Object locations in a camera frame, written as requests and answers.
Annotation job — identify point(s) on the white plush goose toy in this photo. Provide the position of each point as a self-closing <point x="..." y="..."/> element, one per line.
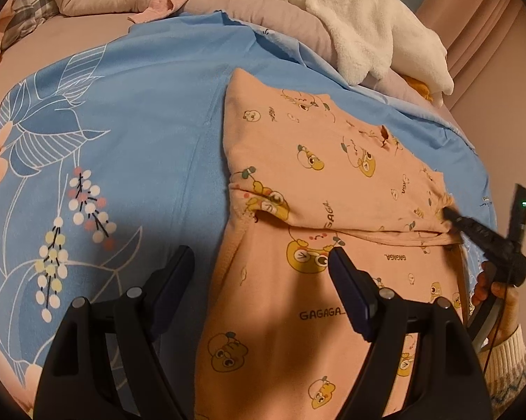
<point x="372" y="37"/>

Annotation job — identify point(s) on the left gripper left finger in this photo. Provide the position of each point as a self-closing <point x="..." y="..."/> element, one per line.
<point x="102" y="363"/>

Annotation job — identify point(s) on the grey plaid pillow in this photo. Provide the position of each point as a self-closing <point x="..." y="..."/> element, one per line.
<point x="28" y="15"/>

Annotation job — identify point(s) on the mauve long pillow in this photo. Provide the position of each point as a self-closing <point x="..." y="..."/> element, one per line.
<point x="281" y="16"/>

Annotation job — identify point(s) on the orange cartoon print pajama pants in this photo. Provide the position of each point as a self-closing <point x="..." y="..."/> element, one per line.
<point x="307" y="178"/>

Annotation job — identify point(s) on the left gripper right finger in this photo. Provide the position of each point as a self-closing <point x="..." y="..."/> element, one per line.
<point x="446" y="381"/>

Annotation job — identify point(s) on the blue floral bed blanket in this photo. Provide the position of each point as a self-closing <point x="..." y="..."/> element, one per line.
<point x="112" y="158"/>

